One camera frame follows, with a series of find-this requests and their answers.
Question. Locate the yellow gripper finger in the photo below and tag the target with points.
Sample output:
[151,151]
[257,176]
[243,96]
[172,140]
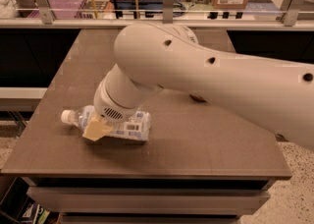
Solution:
[96,128]

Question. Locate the glass railing with metal posts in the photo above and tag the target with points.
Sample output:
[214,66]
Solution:
[257,15]

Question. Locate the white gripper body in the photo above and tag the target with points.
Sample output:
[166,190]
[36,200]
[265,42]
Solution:
[106,108]

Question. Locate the purple plastic crate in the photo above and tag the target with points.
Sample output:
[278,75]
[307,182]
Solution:
[67,9]

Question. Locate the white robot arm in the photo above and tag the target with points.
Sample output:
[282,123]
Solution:
[276,95]

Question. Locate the red cola can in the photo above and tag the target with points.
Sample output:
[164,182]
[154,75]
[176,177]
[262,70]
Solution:
[198,98]

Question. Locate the clear blue-label water bottle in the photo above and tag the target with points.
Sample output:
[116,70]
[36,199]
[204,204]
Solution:
[137,127]

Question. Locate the white drawer cabinet under table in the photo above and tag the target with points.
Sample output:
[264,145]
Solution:
[158,202]

